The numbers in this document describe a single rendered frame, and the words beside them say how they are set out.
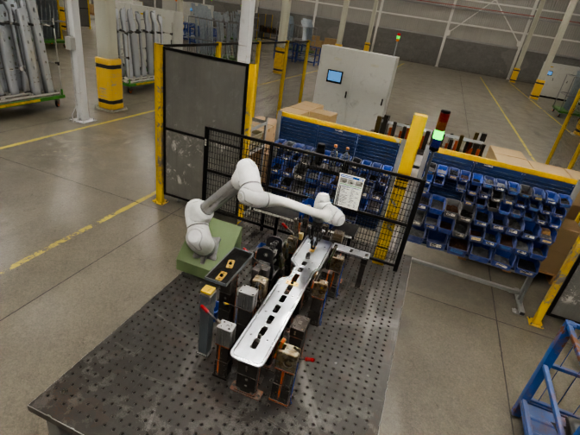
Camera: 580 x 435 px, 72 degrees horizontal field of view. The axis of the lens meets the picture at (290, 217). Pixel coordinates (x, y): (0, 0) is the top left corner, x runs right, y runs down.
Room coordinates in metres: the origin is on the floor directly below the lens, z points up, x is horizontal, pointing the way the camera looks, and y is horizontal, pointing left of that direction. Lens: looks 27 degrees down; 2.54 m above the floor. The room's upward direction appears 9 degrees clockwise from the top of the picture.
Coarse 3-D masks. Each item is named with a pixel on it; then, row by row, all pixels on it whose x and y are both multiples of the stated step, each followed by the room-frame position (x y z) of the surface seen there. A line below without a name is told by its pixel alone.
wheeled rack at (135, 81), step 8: (120, 32) 10.52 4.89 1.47; (128, 32) 10.84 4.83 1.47; (136, 32) 11.13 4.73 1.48; (144, 32) 11.50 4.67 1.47; (152, 32) 11.69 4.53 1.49; (160, 32) 11.97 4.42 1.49; (128, 40) 10.48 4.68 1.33; (128, 48) 10.46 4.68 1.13; (144, 48) 12.41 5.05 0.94; (120, 56) 10.53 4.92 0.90; (128, 56) 10.46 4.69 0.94; (128, 64) 10.47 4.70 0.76; (128, 80) 10.79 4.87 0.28; (136, 80) 10.82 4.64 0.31; (144, 80) 11.13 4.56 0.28; (152, 80) 11.33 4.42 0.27; (128, 88) 10.53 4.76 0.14
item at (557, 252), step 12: (492, 156) 4.91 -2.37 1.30; (504, 156) 4.79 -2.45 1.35; (516, 156) 4.89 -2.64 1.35; (540, 168) 4.50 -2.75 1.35; (552, 168) 4.59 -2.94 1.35; (564, 168) 4.68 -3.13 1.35; (576, 204) 4.29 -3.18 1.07; (576, 216) 4.62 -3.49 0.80; (564, 228) 4.32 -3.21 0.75; (576, 228) 4.37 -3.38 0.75; (564, 240) 4.27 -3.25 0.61; (576, 240) 4.25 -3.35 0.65; (552, 252) 4.29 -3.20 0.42; (564, 252) 4.26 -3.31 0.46; (552, 264) 4.27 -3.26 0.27; (552, 276) 4.25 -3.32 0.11
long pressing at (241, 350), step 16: (304, 240) 2.63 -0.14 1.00; (304, 256) 2.41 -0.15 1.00; (320, 256) 2.44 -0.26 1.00; (304, 272) 2.22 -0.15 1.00; (272, 288) 1.98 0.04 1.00; (304, 288) 2.04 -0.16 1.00; (272, 304) 1.84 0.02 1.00; (288, 304) 1.86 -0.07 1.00; (256, 320) 1.68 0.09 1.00; (240, 336) 1.55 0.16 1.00; (256, 336) 1.57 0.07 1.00; (272, 336) 1.58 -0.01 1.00; (240, 352) 1.44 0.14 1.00; (256, 352) 1.46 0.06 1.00
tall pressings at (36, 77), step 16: (32, 0) 8.30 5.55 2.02; (0, 16) 7.81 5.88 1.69; (16, 16) 7.95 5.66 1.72; (32, 16) 8.23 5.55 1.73; (0, 32) 7.72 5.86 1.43; (16, 32) 8.37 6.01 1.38; (32, 32) 8.21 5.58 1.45; (0, 48) 7.70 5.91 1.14; (16, 48) 8.02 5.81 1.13; (32, 48) 8.04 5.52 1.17; (16, 64) 8.13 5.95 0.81; (32, 64) 7.97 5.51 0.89; (48, 64) 8.34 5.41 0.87; (0, 80) 7.75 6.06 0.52; (16, 80) 7.82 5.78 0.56; (32, 80) 7.91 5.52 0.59; (48, 80) 8.27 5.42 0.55; (0, 96) 7.49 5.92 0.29
